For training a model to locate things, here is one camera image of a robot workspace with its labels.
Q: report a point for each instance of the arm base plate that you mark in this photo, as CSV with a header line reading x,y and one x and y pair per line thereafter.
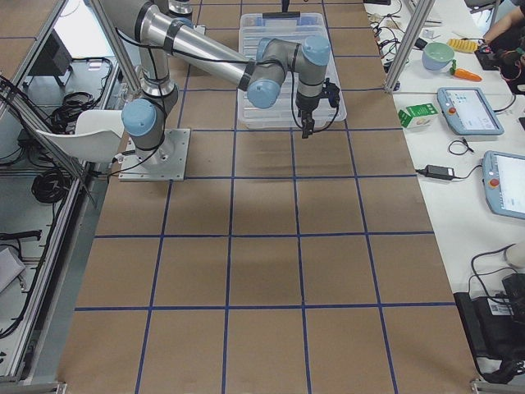
x,y
167,164

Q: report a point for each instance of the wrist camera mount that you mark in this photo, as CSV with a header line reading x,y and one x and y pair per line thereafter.
x,y
331,92

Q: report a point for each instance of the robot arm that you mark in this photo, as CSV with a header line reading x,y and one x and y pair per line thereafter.
x,y
145,25

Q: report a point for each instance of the teach pendant tablet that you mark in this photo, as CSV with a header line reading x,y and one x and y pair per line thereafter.
x,y
503,180
467,111

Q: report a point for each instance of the clear plastic storage box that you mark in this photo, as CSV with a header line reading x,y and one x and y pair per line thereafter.
x,y
286,121

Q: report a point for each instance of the black box latch handle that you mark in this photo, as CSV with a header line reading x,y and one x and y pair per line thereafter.
x,y
281,15

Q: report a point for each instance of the black power adapter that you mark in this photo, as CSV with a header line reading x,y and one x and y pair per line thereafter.
x,y
439,172

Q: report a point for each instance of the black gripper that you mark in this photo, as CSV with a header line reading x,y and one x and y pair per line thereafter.
x,y
305,109

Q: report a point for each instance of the green bowl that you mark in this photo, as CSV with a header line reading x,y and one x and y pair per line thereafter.
x,y
436,56

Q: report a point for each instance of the aluminium frame post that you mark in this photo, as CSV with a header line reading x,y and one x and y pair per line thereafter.
x,y
414,27

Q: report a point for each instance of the green white carton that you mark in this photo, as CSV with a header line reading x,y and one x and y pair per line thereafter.
x,y
416,116

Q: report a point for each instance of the toy carrot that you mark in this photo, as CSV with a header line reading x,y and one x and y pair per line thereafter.
x,y
462,73

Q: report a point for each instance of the white chair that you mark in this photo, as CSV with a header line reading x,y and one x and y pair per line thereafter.
x,y
96,139

